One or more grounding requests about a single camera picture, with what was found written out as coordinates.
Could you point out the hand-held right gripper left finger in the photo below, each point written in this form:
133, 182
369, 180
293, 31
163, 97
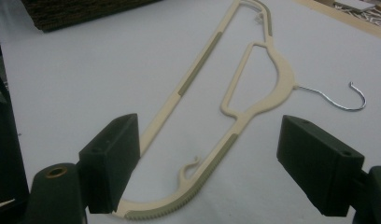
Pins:
110, 161

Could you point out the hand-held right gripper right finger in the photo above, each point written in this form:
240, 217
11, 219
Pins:
319, 161

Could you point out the cream plastic clothes hanger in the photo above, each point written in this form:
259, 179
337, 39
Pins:
285, 77

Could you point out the brown woven basket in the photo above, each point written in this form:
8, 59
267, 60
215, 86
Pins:
79, 12

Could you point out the grey board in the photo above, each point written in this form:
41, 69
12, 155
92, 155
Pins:
355, 4

